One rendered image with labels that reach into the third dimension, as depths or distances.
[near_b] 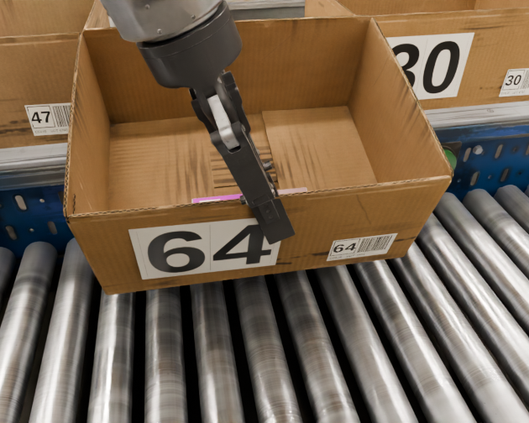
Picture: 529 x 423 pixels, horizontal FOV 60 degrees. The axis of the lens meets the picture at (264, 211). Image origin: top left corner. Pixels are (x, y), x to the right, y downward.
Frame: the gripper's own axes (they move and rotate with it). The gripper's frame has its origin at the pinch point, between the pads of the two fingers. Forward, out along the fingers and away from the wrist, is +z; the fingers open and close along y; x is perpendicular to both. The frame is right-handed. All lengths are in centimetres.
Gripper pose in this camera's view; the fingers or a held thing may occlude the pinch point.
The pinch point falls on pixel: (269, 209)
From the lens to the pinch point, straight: 47.2
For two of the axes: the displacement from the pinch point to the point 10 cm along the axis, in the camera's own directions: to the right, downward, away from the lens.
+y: 1.9, 6.1, -7.7
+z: 3.4, 7.0, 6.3
